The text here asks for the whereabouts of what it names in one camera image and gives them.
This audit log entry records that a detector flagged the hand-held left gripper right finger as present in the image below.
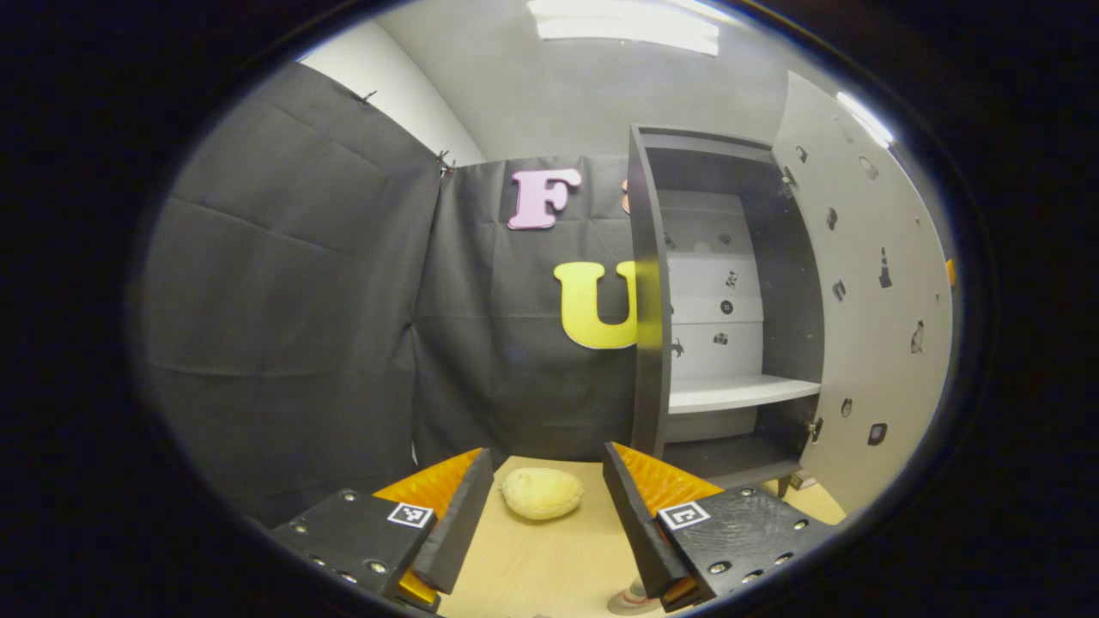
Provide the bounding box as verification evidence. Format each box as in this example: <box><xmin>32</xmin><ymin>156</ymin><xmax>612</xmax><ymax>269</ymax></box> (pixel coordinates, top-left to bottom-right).
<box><xmin>602</xmin><ymin>441</ymin><xmax>838</xmax><ymax>614</ymax></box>

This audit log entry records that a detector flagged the grey cabinet door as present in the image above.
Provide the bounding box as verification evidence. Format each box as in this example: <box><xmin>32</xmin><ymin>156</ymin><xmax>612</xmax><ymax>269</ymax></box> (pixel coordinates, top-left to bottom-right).
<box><xmin>771</xmin><ymin>70</ymin><xmax>956</xmax><ymax>516</ymax></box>

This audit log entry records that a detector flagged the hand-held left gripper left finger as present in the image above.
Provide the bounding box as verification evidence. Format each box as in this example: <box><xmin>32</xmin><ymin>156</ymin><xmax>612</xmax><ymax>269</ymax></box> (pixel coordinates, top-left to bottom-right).
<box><xmin>270</xmin><ymin>447</ymin><xmax>497</xmax><ymax>614</ymax></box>

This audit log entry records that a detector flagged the black backdrop cloth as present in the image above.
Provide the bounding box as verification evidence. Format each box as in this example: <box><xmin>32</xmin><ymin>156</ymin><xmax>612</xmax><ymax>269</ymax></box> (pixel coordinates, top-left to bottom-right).
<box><xmin>129</xmin><ymin>60</ymin><xmax>653</xmax><ymax>529</ymax></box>

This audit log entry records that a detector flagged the pale yellow oval lump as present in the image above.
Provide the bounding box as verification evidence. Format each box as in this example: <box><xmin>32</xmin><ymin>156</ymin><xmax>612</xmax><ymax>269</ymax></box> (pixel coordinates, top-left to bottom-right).
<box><xmin>501</xmin><ymin>467</ymin><xmax>585</xmax><ymax>521</ymax></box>

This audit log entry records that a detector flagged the white cabinet shelf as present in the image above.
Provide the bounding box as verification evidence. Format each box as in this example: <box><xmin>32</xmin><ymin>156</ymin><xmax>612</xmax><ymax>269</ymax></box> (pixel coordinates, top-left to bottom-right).
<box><xmin>668</xmin><ymin>375</ymin><xmax>823</xmax><ymax>415</ymax></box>

